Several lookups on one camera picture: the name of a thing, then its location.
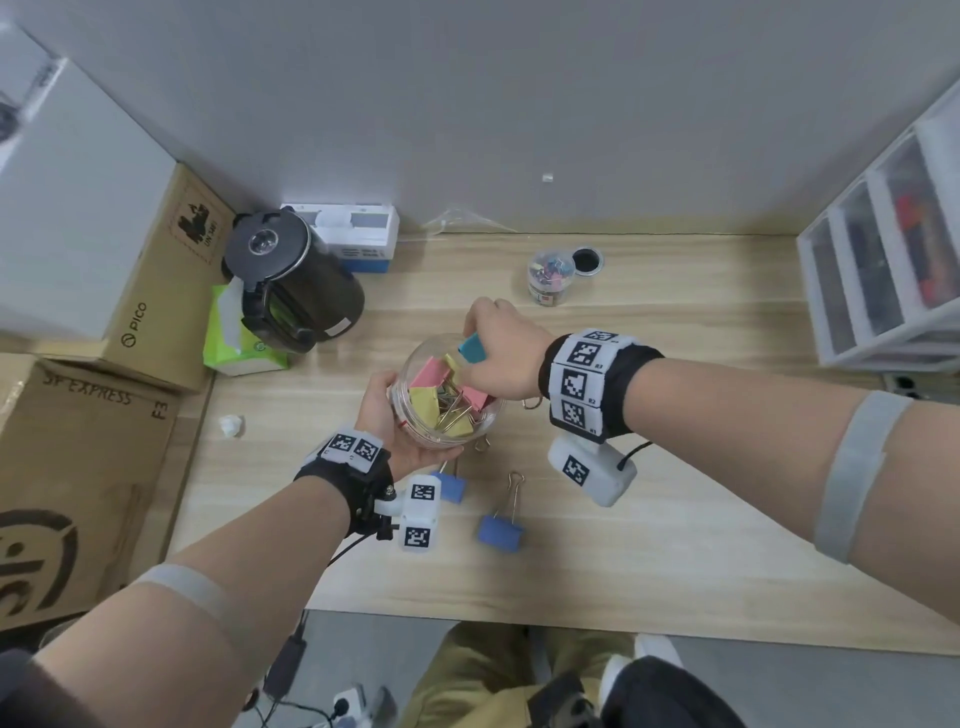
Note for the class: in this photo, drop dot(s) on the crumpled white paper ball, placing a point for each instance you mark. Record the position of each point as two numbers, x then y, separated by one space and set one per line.
232 427

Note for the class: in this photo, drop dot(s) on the white and blue box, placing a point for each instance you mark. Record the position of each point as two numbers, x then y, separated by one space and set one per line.
367 229

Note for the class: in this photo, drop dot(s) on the person's black white shoe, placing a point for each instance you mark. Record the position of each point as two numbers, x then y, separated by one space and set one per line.
660 697

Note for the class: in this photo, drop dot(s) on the white power strip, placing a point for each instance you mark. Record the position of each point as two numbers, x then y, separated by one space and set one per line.
356 709

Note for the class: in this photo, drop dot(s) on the large clear plastic jar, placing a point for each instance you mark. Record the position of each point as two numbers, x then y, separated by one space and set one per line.
420 435

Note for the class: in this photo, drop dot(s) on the person's left forearm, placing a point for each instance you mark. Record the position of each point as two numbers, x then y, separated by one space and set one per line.
247 570

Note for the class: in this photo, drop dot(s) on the person's black sleeve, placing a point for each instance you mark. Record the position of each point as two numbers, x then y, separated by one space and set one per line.
37 694

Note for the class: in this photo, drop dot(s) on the black electric kettle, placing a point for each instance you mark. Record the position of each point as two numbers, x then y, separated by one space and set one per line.
315 292

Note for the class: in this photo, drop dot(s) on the clear plastic wrap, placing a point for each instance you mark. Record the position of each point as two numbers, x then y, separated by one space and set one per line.
465 221

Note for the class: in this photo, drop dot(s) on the brown cardboard box white top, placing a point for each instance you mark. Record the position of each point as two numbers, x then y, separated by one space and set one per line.
75 225

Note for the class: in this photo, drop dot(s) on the green tissue pack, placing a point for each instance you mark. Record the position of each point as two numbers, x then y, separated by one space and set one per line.
229 352

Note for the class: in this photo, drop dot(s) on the black waist pouch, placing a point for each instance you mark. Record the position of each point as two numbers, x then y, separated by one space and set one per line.
559 701

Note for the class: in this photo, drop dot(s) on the small clear plastic jar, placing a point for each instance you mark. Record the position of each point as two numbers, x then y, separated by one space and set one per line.
550 289

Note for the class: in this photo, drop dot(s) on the person's left hand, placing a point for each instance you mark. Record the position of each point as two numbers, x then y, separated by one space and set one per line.
375 427

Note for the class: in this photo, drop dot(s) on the person's right forearm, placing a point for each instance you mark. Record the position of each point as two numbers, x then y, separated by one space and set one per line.
750 435

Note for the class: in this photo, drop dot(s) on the silver smartphone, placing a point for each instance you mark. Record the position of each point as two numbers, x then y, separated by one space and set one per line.
906 386

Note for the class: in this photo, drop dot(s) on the black power adapter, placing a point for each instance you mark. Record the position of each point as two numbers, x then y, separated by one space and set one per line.
285 667

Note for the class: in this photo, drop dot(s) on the large pink binder clip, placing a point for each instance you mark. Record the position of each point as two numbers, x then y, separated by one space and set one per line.
480 397
429 371

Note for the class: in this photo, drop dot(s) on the large yellow binder clip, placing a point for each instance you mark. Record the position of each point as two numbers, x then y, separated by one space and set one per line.
452 366
425 403

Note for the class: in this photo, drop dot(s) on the person's right hand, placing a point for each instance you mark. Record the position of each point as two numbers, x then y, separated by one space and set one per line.
514 352

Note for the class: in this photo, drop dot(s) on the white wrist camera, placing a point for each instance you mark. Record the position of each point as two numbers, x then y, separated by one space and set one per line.
420 517
607 484

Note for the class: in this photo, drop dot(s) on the white plastic drawer organiser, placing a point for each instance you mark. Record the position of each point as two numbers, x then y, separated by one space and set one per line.
900 247

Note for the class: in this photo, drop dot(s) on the big brown box black logo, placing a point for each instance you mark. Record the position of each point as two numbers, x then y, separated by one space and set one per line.
75 480

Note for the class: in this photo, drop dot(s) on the large blue binder clip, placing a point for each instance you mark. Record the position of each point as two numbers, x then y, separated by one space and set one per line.
451 487
501 534

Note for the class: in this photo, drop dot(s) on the person's olive trousers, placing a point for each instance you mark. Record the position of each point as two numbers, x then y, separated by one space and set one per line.
465 675

